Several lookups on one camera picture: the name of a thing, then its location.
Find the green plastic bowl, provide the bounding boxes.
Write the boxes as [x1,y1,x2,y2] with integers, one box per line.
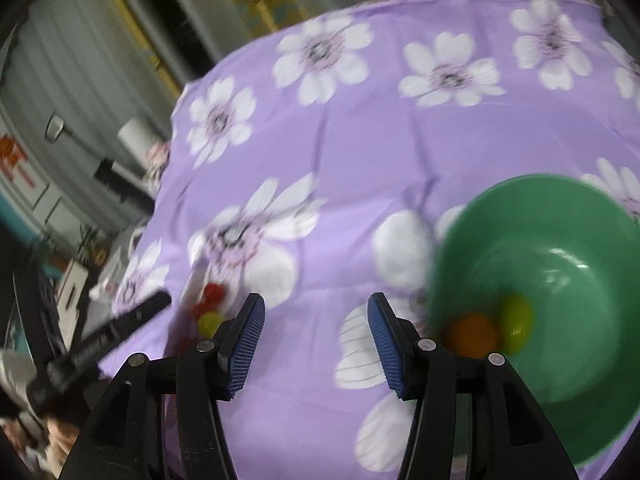
[429,173,640,468]

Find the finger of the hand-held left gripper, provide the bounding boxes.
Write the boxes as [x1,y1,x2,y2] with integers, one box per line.
[102,291,172,341]

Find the orange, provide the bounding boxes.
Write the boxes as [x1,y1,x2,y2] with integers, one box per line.
[446,313,501,359]

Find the grey curtain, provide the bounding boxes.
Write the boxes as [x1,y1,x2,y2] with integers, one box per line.
[15,10,176,241]

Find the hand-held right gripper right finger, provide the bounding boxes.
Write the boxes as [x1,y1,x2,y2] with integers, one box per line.
[367,291,581,480]

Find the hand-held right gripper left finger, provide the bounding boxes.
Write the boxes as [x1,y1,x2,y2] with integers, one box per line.
[59,292,267,480]

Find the green mango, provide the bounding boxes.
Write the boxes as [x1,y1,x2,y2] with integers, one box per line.
[497,294,535,356]

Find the pink crumpled clothes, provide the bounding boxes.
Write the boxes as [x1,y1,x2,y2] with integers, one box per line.
[145,142,173,186]

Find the purple floral cloth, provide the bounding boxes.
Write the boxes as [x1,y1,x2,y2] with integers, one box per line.
[97,0,640,480]

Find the small yellow fruit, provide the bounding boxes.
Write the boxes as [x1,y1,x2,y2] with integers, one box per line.
[197,311,225,339]

